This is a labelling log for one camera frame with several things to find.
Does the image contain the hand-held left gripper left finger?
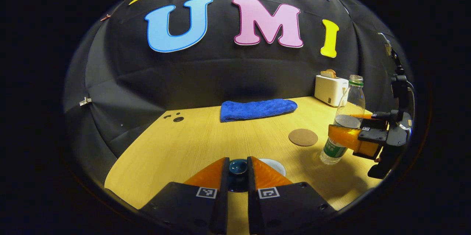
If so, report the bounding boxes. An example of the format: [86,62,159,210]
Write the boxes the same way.
[139,157,231,235]

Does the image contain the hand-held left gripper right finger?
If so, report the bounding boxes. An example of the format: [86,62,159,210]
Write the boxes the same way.
[247,156,337,235]

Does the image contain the clear plastic water bottle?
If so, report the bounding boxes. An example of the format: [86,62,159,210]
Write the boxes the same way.
[319,75,366,165]

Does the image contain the round brown coaster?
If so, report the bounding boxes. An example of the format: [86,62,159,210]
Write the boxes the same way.
[288,129,318,147]

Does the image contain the black articulated stand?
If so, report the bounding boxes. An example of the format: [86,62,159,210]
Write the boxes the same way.
[378,32,410,114]

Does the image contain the white toaster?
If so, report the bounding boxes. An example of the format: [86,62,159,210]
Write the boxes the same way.
[314,75,349,107]

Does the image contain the blue towel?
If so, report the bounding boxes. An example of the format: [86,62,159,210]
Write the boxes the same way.
[220,99,298,123]

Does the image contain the black backdrop cloth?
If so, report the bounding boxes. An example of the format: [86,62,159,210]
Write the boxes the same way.
[63,0,414,184]

